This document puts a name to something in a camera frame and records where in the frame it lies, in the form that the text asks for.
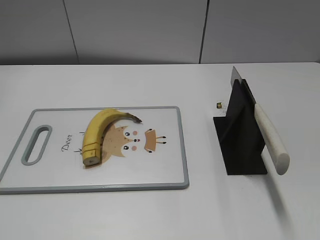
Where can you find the white-handled kitchen knife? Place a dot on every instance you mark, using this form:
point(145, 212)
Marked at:
point(276, 148)

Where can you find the small brass nut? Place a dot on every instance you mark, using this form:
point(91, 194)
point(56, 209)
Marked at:
point(219, 105)

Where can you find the black knife stand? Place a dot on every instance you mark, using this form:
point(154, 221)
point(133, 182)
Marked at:
point(239, 136)

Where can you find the white grey-rimmed cutting board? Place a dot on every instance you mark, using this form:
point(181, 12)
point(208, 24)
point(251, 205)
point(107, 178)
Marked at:
point(47, 156)

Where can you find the yellow banana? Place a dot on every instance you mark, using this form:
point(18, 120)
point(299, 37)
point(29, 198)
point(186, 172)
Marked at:
point(92, 140)

